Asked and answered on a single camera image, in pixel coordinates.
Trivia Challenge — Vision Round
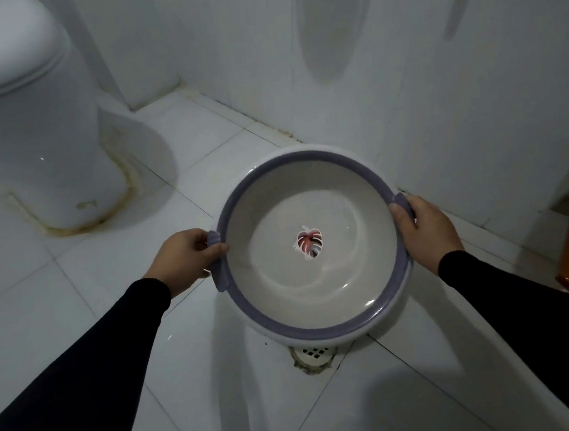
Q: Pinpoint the person's right forearm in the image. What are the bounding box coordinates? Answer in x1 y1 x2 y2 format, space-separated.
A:
436 241 569 431

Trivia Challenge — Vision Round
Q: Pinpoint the person's right hand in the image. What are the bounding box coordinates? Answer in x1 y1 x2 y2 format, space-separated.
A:
387 190 467 280

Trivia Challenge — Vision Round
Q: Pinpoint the white toilet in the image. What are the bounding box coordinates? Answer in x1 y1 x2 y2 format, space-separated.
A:
0 0 139 238

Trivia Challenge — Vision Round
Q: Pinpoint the round floor drain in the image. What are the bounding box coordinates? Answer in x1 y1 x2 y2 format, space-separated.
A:
289 341 340 377

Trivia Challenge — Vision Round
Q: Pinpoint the person's left forearm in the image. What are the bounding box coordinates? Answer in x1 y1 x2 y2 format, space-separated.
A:
0 276 184 431

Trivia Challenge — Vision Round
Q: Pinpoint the white basin with purple rim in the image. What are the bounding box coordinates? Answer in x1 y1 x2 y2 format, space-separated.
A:
199 136 426 355

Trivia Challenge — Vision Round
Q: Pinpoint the person's left hand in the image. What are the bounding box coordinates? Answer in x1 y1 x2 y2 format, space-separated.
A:
139 226 234 302

